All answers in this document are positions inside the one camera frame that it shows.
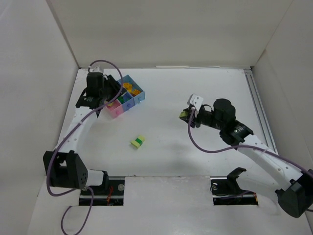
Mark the aluminium rail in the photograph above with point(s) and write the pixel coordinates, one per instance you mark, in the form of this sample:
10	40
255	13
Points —
265	127

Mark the small dark green lego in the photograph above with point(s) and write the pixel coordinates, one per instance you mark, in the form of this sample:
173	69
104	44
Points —
121	100

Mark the pale yellow green-top lego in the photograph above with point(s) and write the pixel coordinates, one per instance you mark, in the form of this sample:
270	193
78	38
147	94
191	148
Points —
184	114

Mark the large yellow lego brick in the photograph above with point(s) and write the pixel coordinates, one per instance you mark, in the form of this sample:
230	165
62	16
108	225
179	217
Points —
128	86

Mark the purple-blue plastic bin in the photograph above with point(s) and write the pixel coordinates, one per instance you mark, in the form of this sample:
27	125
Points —
127	104

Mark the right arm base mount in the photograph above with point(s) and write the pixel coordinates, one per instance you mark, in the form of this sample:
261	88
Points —
226	191

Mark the light blue plastic bin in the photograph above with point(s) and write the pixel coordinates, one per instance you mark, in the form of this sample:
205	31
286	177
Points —
139	98

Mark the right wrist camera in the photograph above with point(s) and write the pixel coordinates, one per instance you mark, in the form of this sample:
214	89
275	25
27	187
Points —
195	101

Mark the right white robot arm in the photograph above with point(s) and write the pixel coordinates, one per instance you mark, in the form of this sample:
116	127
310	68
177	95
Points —
291	186

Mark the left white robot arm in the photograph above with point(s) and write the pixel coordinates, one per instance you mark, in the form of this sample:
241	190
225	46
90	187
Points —
64	165

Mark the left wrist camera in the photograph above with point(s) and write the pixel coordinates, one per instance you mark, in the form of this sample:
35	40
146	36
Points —
95	69

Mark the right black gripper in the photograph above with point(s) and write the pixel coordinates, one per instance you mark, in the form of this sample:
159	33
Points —
191	117

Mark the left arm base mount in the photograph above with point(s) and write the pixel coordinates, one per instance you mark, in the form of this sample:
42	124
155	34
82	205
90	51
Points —
113	195

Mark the pale yellow green lego stack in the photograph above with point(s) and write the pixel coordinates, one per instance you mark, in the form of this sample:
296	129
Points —
138	141

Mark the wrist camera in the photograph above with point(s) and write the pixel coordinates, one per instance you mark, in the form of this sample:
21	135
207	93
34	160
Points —
195	101
95	69

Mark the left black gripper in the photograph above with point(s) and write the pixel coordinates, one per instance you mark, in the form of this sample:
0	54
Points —
112	86

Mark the pink plastic bin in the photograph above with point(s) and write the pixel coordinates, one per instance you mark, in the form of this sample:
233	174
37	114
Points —
116	109

